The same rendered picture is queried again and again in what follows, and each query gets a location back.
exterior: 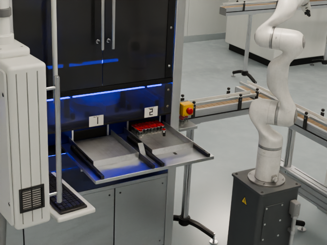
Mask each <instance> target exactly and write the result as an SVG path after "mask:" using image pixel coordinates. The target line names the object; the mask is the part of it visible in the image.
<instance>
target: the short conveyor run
mask: <svg viewBox="0 0 327 245"><path fill-rule="evenodd" d="M227 89H228V91H227V93H226V94H224V95H218V96H212V97H205V98H199V99H193V100H189V101H190V102H192V103H193V104H194V107H193V115H189V116H188V120H189V121H191V122H192V123H194V124H196V123H203V122H209V121H214V120H220V119H225V118H230V117H236V116H242V115H247V114H249V106H250V104H251V102H252V101H253V100H255V98H253V97H254V96H256V93H254V94H249V93H251V91H250V90H249V91H243V92H237V93H230V87H227ZM181 96H182V98H181V101H184V98H183V97H184V94H181Z"/></svg>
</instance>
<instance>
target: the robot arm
mask: <svg viewBox="0 0 327 245"><path fill-rule="evenodd" d="M309 1H310V0H279V1H278V3H277V7H276V10H275V12H274V14H273V15H272V16H271V17H270V18H269V19H268V20H267V21H265V22H264V23H263V24H261V25H260V26H259V27H258V29H257V30H256V32H255V35H254V40H255V42H256V44H257V45H258V46H260V47H262V48H266V49H273V50H280V51H282V52H283V53H282V54H281V55H279V56H278V57H276V58H274V59H273V60H272V61H271V62H270V63H269V64H268V67H267V86H268V88H269V90H270V92H271V93H272V94H273V95H274V96H275V97H276V98H277V99H278V100H279V101H275V100H270V99H263V98H258V99H255V100H253V101H252V102H251V104H250V106H249V116H250V119H251V121H252V123H253V124H254V126H255V127H256V129H257V130H258V134H259V140H258V149H257V158H256V167H255V170H252V171H250V172H249V173H248V180H249V181H250V182H252V183H253V184H255V185H258V186H261V187H266V188H275V187H279V186H282V185H283V184H284V183H285V177H284V176H283V175H282V174H280V173H279V169H280V161H281V154H282V146H283V136H282V135H281V134H280V133H279V132H277V131H276V130H275V129H273V128H272V127H271V126H270V125H269V124H272V125H277V126H282V127H289V126H292V125H294V124H295V122H296V121H297V116H298V114H297V108H296V105H295V103H294V101H293V99H292V97H291V95H290V92H289V87H288V74H289V66H290V63H291V62H292V61H293V60H294V59H295V58H296V57H297V56H298V55H300V53H301V52H302V51H303V49H304V47H305V37H304V35H303V34H302V33H301V32H299V31H296V30H291V29H284V28H277V27H276V26H278V25H279V24H281V23H283V22H285V21H287V20H288V19H290V18H291V17H292V16H293V15H294V14H295V12H296V10H297V9H298V8H299V7H301V9H302V11H303V12H304V14H305V15H307V16H308V17H310V16H311V15H310V9H311V6H310V3H309Z"/></svg>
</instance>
